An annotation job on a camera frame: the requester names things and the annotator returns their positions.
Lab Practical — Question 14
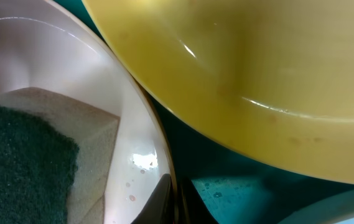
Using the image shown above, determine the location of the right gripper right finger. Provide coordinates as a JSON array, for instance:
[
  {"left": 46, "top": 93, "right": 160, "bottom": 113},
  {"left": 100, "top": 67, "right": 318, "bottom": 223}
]
[{"left": 178, "top": 178, "right": 218, "bottom": 224}]

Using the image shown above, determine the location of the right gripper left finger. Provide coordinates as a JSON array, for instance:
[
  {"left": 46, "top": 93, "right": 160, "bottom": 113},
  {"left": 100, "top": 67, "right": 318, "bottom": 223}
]
[{"left": 132, "top": 174, "right": 174, "bottom": 224}]

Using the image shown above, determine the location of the green and white sponge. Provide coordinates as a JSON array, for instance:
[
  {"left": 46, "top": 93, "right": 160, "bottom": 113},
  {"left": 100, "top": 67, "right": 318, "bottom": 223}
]
[{"left": 0, "top": 88, "right": 119, "bottom": 223}]

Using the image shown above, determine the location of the yellow-green plate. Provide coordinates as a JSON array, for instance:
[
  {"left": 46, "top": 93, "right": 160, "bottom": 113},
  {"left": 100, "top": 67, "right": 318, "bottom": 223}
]
[{"left": 84, "top": 0, "right": 354, "bottom": 184}]

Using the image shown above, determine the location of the white plate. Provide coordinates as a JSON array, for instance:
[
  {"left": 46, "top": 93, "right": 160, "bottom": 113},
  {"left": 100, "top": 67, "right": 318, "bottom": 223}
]
[{"left": 0, "top": 0, "right": 177, "bottom": 223}]

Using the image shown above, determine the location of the teal plastic serving tray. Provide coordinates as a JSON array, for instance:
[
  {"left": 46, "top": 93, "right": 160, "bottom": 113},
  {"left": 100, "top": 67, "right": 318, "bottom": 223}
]
[{"left": 61, "top": 1, "right": 354, "bottom": 223}]

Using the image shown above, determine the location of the light blue plate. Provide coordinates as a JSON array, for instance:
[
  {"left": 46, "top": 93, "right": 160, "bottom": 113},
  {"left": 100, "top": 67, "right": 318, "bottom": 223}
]
[{"left": 280, "top": 190, "right": 354, "bottom": 224}]

